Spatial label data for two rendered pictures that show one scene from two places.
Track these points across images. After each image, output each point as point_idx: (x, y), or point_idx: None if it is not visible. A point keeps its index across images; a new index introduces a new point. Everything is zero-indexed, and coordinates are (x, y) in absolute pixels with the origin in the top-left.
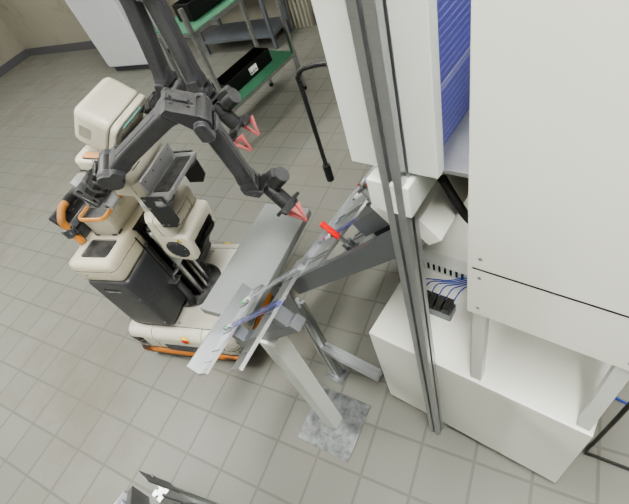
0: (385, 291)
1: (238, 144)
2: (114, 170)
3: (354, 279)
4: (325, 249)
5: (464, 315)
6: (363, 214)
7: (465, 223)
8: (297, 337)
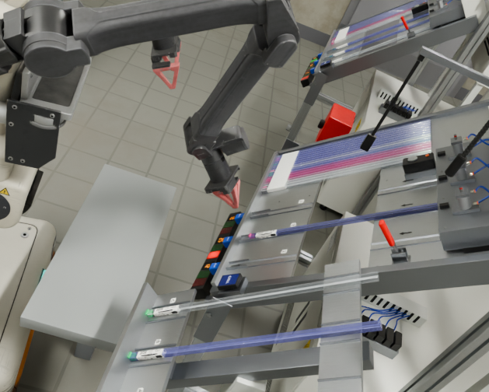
0: (204, 313)
1: (162, 73)
2: (83, 43)
3: (161, 292)
4: (279, 252)
5: (402, 352)
6: (460, 224)
7: (367, 247)
8: (84, 373)
